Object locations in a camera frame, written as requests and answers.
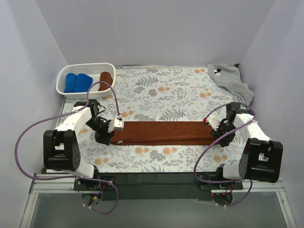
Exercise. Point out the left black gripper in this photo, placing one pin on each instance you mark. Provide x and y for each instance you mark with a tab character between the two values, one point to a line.
106	130

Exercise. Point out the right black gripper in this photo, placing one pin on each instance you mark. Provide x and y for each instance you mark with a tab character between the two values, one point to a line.
221	133

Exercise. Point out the brown towel pile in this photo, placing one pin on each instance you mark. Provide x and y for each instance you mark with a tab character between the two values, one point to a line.
152	133

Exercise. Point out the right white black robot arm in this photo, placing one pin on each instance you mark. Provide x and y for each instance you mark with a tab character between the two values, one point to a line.
261	157

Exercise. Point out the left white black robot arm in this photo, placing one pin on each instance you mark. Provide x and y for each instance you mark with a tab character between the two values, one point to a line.
60	146

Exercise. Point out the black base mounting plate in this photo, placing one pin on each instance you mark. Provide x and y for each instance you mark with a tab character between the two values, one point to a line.
152	185

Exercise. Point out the right blue rolled towel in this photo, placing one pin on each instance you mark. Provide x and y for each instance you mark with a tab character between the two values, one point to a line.
83	83

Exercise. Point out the blue rolled towel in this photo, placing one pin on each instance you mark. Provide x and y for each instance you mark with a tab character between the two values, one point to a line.
83	83
70	83

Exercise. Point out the floral patterned table mat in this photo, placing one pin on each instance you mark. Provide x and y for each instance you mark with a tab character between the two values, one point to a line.
156	94

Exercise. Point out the white perforated plastic basket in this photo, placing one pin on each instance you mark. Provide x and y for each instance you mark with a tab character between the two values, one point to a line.
93	70

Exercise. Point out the grey cloth in corner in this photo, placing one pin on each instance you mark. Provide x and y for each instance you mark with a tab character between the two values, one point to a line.
228	77

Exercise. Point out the left blue rolled towel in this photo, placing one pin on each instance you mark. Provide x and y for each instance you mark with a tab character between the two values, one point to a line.
70	83

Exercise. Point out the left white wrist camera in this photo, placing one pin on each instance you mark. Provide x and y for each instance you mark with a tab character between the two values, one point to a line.
116	124

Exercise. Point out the aluminium frame rail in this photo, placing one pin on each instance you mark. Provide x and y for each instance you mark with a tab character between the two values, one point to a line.
67	185

